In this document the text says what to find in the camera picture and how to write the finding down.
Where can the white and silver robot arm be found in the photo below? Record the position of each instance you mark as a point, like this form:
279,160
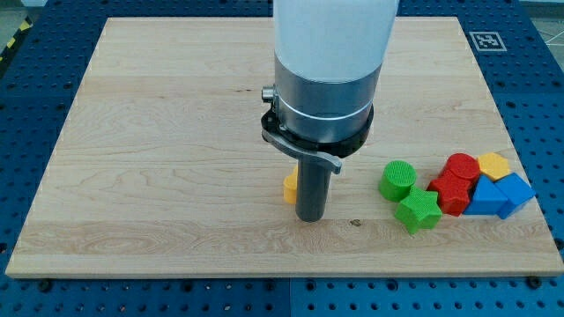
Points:
328,55

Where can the yellow heart block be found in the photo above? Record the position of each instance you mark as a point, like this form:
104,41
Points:
290,186

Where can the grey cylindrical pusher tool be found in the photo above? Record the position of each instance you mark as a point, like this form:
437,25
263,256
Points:
312,189

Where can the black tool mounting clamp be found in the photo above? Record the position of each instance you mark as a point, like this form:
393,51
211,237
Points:
326,155

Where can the green cylinder block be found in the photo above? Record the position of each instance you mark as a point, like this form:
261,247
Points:
398,177

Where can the light wooden board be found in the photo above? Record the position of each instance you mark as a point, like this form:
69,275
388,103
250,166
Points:
160,170

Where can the green star block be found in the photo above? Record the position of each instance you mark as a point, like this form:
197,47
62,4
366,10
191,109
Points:
419,210

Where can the red star block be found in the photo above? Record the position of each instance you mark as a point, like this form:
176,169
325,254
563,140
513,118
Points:
453,193

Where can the red cylinder block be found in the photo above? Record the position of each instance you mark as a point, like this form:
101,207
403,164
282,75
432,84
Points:
463,166

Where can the blue triangle block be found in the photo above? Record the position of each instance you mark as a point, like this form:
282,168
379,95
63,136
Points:
487,199

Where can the yellow hexagon block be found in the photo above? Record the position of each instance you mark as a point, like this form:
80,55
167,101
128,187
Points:
494,166

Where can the white fiducial marker tag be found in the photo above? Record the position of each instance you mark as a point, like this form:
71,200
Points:
486,41

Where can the blue cube block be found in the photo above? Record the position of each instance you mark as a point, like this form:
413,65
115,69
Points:
517,191

